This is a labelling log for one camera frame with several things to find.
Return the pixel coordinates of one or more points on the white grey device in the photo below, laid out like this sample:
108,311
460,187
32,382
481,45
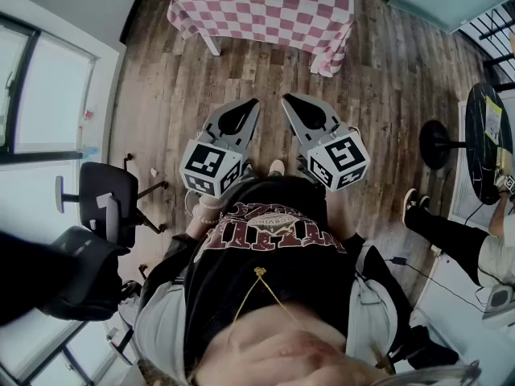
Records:
501,302

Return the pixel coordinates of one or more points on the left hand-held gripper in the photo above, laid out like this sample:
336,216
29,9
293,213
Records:
211,163

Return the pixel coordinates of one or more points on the small red sticker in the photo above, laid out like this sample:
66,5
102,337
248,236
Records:
88,114

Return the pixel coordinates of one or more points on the yellow paper sheet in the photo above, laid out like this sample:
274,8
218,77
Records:
493,119

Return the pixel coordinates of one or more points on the person's left forearm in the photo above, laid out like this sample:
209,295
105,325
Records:
199,231

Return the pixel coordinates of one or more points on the black framed window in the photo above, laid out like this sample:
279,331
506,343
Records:
24,356
56,95

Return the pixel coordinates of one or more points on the blue tape strip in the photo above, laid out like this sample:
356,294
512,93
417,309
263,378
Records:
90,151

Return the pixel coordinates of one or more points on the red white checkered tablecloth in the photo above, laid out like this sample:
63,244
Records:
273,14

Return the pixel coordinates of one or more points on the person's right forearm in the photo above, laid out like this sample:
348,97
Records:
342,215

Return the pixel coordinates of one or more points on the beige shoe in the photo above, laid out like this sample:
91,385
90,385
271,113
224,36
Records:
277,168

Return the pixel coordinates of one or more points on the black printed t-shirt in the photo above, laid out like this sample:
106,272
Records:
306,288

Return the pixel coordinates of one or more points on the round black marble table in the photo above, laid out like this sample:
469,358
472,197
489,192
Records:
476,143

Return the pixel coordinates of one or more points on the person's neck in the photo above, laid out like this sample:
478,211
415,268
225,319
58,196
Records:
273,348

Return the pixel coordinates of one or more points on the tan cardboard box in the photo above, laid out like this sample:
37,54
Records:
503,161

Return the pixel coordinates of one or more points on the grey and black jacket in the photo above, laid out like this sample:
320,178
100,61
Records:
161,328

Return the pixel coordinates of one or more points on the black metal rack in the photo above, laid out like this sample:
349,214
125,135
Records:
491,34

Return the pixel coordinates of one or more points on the black office chair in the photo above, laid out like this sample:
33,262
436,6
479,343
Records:
92,264
106,183

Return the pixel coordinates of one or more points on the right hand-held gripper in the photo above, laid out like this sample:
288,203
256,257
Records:
342,155

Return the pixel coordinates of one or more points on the white table leg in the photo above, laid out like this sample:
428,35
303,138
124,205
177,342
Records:
213,46

